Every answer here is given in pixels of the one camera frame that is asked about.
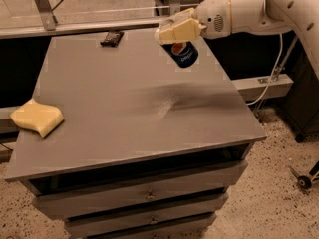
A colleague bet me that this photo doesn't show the grey drawer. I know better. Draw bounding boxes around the grey drawer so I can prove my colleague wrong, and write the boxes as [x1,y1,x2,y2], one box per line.
[87,212,216,239]
[32,160,247,219]
[65,190,228,237]

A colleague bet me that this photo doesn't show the yellow sponge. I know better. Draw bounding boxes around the yellow sponge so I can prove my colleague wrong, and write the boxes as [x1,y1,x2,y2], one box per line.
[10,99,64,138]

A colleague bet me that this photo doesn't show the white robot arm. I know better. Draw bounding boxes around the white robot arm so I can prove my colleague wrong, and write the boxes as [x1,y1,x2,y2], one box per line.
[155,0,319,77]

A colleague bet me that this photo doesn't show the white cable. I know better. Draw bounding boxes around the white cable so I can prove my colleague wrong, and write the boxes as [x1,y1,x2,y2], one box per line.
[246,33,284,107]

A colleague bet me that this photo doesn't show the bottom grey drawer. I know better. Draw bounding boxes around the bottom grey drawer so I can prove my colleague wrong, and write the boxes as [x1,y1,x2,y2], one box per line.
[87,212,216,239]

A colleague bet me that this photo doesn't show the black caster wheel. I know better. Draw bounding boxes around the black caster wheel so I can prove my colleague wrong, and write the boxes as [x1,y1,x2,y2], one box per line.
[290,161,319,189]

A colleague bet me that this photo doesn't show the blue pepsi can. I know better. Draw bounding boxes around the blue pepsi can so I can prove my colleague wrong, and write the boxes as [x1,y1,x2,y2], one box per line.
[162,42,198,68]

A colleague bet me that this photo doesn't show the grey drawer cabinet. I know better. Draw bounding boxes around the grey drawer cabinet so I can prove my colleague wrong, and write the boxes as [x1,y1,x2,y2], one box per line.
[4,24,268,239]

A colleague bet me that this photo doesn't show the middle grey drawer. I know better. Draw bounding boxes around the middle grey drawer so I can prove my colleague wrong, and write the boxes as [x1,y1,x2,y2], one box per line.
[65,190,228,237]

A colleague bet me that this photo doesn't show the top grey drawer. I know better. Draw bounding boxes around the top grey drawer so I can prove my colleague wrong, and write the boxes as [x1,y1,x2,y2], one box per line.
[32,160,247,219]

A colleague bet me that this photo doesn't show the dark cabinet at right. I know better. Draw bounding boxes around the dark cabinet at right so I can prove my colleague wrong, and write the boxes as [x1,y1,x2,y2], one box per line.
[283,50,319,142]

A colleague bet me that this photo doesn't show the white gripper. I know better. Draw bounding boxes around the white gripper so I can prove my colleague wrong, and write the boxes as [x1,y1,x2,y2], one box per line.
[159,0,231,45]

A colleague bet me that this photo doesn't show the metal rail frame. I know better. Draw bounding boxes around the metal rail frame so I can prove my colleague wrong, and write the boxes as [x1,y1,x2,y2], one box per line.
[0,0,319,40]

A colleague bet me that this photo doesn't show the dark snack packet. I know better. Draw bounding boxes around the dark snack packet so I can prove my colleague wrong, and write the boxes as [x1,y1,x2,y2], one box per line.
[100,31,124,47]

